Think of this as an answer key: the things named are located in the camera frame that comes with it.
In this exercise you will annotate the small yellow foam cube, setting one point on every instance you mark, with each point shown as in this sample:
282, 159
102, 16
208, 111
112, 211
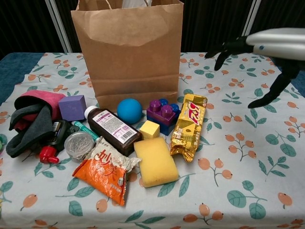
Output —
149, 130

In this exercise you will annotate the purple foam cube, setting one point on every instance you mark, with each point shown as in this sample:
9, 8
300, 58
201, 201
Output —
71, 108

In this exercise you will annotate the dark grey cloth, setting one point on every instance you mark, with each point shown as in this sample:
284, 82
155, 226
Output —
31, 133

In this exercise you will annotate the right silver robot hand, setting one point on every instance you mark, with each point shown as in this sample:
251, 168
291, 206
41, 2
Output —
274, 43

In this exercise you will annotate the purple and blue toy brick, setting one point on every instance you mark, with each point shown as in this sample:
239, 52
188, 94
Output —
162, 117

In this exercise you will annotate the brown paper bag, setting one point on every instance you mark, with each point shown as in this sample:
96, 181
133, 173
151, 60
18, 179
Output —
133, 59

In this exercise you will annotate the dark ribbed divider panel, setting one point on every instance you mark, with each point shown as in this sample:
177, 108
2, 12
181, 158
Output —
278, 14
68, 14
209, 23
23, 23

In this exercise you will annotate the floral tablecloth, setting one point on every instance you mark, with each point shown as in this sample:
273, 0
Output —
238, 190

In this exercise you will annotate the black bottle with red cap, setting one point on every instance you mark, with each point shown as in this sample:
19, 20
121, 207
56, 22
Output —
59, 131

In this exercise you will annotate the gold snack package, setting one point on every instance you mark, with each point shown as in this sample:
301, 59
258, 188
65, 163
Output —
188, 126

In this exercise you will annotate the clear round container of pins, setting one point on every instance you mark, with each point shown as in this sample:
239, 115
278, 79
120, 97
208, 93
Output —
78, 146

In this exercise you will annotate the colourful feather toy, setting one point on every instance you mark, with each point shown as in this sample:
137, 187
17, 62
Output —
2, 142

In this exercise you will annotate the orange snack bag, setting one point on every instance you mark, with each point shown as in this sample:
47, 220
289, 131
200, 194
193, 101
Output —
107, 171

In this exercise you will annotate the pink cloth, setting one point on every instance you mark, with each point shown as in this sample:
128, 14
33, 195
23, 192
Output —
52, 100

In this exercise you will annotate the yellow sponge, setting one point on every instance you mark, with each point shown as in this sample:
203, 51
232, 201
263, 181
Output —
156, 162

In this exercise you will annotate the blue ball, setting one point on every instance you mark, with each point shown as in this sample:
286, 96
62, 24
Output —
129, 111

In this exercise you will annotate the dark brown drink bottle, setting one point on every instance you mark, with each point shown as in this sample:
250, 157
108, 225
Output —
112, 128

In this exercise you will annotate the small black clip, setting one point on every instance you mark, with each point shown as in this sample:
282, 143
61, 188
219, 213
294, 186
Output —
74, 129

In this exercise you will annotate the teal tube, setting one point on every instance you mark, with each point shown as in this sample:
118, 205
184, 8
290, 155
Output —
85, 130

